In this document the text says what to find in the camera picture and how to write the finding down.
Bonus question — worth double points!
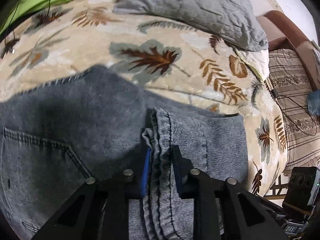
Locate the blue denim jeans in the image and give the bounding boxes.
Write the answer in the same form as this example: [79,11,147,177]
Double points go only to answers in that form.
[1,66,248,239]

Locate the leaf-patterned beige blanket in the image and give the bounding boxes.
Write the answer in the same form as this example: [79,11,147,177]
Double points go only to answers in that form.
[1,0,287,196]

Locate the brown headboard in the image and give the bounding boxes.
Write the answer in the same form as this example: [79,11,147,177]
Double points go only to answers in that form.
[256,10,319,90]

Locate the grey quilted pillow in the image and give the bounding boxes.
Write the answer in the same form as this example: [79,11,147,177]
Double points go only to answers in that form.
[113,0,268,52]

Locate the black camera device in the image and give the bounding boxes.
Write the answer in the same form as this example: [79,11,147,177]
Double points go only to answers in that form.
[282,166,319,215]

